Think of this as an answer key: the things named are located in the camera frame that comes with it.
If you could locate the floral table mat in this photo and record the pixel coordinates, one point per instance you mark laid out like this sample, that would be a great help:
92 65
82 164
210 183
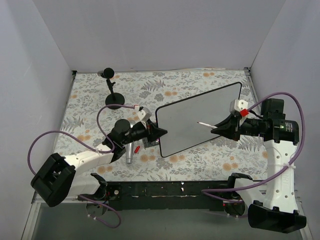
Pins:
85 122

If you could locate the black microphone stand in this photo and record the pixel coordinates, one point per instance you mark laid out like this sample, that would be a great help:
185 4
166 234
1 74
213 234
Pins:
114 99

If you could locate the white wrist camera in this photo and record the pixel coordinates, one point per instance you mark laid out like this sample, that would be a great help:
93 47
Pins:
144 115
239 109

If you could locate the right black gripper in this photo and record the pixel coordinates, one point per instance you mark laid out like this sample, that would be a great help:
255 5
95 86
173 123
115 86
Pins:
235 128

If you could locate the silver microphone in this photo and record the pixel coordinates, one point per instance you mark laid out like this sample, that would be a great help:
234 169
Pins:
129 153

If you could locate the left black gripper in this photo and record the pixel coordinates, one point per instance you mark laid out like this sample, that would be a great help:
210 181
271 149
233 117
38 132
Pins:
150 130

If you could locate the white whiteboard black frame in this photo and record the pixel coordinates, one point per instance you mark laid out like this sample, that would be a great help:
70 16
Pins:
181 118

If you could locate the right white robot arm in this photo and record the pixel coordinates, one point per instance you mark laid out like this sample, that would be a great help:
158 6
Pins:
276 210

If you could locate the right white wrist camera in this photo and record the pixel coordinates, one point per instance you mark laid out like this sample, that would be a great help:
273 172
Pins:
239 109

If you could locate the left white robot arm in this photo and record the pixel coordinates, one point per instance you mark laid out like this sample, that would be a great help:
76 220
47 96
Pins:
62 176

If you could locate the black perforated plate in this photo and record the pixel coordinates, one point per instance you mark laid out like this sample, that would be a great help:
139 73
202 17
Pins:
149 144

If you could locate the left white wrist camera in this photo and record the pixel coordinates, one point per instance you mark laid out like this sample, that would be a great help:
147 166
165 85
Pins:
144 115

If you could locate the black base bar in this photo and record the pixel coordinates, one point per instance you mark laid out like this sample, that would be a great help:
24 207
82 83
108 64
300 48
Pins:
163 195

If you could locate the red white marker pen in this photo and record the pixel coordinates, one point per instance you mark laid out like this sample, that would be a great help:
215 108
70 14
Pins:
207 125

